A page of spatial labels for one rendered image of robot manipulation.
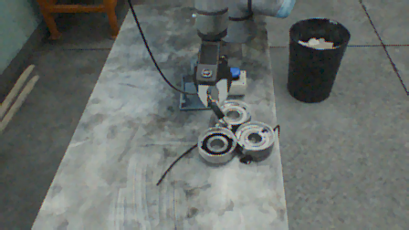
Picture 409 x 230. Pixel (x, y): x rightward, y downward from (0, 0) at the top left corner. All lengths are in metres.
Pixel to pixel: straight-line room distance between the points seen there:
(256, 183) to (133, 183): 0.31
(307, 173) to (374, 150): 0.42
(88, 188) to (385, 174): 1.54
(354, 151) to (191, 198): 1.38
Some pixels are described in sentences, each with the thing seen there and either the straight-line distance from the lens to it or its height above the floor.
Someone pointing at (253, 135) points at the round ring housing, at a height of 0.82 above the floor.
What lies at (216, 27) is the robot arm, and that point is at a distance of 0.81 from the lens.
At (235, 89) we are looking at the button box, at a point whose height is 0.82.
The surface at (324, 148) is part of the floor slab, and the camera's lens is 2.11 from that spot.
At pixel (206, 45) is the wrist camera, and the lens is 0.83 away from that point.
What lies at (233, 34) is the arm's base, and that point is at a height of 0.84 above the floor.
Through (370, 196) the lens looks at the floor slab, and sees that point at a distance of 1.98.
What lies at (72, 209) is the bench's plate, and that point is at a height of 0.80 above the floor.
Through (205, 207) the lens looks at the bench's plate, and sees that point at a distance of 0.89.
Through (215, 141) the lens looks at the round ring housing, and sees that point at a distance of 0.99.
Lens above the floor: 1.56
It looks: 44 degrees down
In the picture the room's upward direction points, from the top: 5 degrees counter-clockwise
